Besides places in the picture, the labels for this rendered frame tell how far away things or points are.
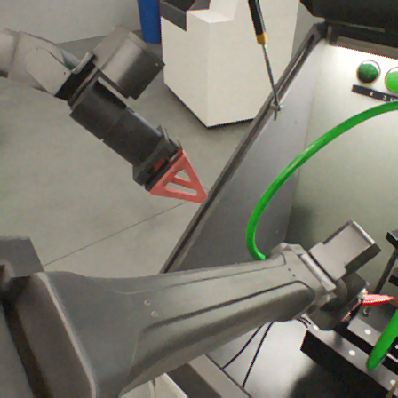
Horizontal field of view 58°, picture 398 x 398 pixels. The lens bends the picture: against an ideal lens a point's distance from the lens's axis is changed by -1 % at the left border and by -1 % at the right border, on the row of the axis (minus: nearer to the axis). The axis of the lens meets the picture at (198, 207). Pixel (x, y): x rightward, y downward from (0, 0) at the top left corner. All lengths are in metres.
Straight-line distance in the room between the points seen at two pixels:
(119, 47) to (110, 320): 0.36
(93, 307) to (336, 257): 0.37
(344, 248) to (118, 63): 0.35
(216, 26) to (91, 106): 2.85
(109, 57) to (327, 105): 0.58
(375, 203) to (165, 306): 0.80
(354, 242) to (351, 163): 0.46
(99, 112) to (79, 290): 0.31
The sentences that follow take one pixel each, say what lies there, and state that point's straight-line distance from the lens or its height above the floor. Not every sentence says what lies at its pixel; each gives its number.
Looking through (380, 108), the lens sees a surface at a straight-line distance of 0.57.
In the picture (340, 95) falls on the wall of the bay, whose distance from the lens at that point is 0.89.
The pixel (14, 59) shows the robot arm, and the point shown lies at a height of 1.50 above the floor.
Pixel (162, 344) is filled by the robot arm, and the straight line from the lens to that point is 0.18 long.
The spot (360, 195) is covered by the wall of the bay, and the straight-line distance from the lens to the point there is 0.96.
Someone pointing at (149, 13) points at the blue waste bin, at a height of 0.46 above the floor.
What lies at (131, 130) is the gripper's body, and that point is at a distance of 0.46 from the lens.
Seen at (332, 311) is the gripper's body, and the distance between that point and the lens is 0.60.
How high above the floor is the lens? 1.62
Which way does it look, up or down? 39 degrees down
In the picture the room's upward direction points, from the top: straight up
